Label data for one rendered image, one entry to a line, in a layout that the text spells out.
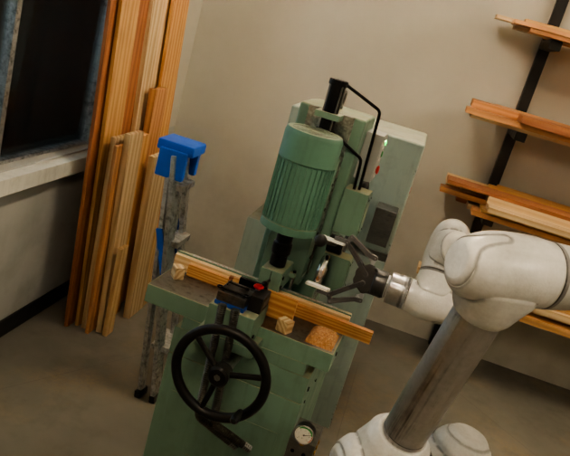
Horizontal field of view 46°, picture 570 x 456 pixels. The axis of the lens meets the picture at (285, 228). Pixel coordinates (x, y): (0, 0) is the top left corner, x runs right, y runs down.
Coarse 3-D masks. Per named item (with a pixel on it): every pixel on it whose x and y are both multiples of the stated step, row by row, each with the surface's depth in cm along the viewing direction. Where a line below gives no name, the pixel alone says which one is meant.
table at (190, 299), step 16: (160, 288) 205; (176, 288) 208; (192, 288) 211; (208, 288) 214; (160, 304) 206; (176, 304) 204; (192, 304) 203; (208, 304) 203; (272, 320) 205; (304, 320) 211; (208, 336) 193; (256, 336) 199; (272, 336) 198; (288, 336) 198; (304, 336) 201; (240, 352) 191; (288, 352) 198; (304, 352) 197; (320, 352) 195; (336, 352) 201; (320, 368) 196
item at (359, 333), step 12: (192, 264) 218; (192, 276) 218; (204, 276) 217; (216, 276) 216; (300, 312) 211; (312, 312) 210; (324, 312) 211; (324, 324) 210; (336, 324) 209; (348, 324) 208; (348, 336) 208; (360, 336) 207
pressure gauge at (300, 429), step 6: (300, 426) 195; (306, 426) 194; (312, 426) 196; (294, 432) 196; (300, 432) 196; (306, 432) 195; (312, 432) 194; (294, 438) 196; (300, 438) 196; (306, 438) 196; (312, 438) 195; (300, 444) 199; (306, 444) 196
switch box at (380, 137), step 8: (368, 136) 221; (376, 136) 220; (384, 136) 220; (368, 144) 222; (376, 144) 221; (360, 152) 223; (376, 152) 221; (368, 160) 223; (376, 160) 222; (368, 168) 223; (360, 176) 225; (368, 176) 224
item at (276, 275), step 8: (264, 264) 209; (288, 264) 214; (264, 272) 207; (272, 272) 206; (280, 272) 206; (288, 272) 214; (272, 280) 207; (280, 280) 206; (288, 280) 219; (272, 288) 207; (280, 288) 208
